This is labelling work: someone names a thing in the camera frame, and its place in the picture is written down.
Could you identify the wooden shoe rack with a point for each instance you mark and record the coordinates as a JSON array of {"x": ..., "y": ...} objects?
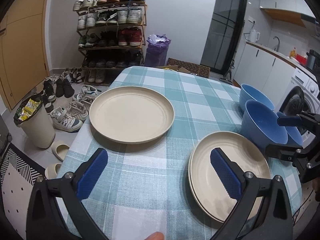
[{"x": 111, "y": 39}]

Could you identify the blue bowl front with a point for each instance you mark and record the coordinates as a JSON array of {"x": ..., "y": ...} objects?
[{"x": 259, "y": 125}]

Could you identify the white washing machine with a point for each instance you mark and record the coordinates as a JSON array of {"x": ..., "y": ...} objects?
[{"x": 300, "y": 95}]

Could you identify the black white patterned rug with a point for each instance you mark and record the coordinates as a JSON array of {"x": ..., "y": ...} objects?
[{"x": 18, "y": 175}]

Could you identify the cream slipper lower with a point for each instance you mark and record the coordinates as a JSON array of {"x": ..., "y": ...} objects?
[{"x": 52, "y": 170}]

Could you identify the white kitchen cabinets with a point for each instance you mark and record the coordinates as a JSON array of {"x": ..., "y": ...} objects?
[{"x": 264, "y": 71}]

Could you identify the cream plate top stack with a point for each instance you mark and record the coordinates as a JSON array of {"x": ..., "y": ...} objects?
[{"x": 239, "y": 150}]

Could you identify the wooden door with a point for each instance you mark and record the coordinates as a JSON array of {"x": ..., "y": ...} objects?
[{"x": 23, "y": 56}]

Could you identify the black glass door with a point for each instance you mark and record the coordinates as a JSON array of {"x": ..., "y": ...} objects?
[{"x": 223, "y": 35}]

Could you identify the vacuum cleaner head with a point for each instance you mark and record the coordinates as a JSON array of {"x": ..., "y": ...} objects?
[{"x": 227, "y": 77}]

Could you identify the white striped sneaker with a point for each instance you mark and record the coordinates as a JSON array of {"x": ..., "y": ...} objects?
[{"x": 63, "y": 121}]

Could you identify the white electric kettle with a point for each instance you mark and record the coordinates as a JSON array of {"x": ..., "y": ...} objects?
[{"x": 254, "y": 36}]

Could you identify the patterned brown cardboard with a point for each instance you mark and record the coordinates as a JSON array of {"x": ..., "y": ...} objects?
[{"x": 196, "y": 69}]

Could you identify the purple bag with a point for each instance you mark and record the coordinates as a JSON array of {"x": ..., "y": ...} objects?
[{"x": 156, "y": 52}]

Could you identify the cream slipper upper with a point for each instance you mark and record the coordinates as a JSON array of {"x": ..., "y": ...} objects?
[{"x": 60, "y": 149}]

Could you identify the cream plate bottom stack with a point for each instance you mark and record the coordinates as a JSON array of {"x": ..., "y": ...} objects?
[{"x": 206, "y": 187}]

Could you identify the red container on counter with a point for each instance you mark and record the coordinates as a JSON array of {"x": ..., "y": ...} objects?
[{"x": 301, "y": 59}]

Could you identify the open cardboard box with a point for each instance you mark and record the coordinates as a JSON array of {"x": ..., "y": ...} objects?
[{"x": 175, "y": 68}]

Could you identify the yellow bottle on counter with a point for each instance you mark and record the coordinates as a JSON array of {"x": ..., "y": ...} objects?
[{"x": 293, "y": 53}]

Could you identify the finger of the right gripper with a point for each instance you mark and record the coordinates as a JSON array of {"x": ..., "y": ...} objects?
[
  {"x": 305, "y": 160},
  {"x": 309, "y": 122}
]

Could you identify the cream plate stack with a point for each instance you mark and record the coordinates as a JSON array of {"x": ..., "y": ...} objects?
[
  {"x": 239, "y": 150},
  {"x": 206, "y": 187}
]

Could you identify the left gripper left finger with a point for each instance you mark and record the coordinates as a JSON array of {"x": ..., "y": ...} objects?
[{"x": 44, "y": 218}]

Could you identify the cream slipper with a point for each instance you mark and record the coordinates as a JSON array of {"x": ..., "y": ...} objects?
[
  {"x": 52, "y": 170},
  {"x": 60, "y": 149}
]

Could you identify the beige trash bin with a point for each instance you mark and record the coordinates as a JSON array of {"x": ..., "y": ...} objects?
[{"x": 32, "y": 117}]

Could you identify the blue bowl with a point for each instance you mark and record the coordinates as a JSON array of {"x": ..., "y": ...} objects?
[
  {"x": 294, "y": 137},
  {"x": 248, "y": 92},
  {"x": 259, "y": 125}
]

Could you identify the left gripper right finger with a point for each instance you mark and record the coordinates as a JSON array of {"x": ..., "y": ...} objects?
[{"x": 273, "y": 219}]

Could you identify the black pressure cooker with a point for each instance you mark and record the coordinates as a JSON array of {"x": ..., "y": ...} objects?
[{"x": 312, "y": 60}]

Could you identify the left hand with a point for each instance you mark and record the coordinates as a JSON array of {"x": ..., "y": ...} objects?
[{"x": 155, "y": 236}]

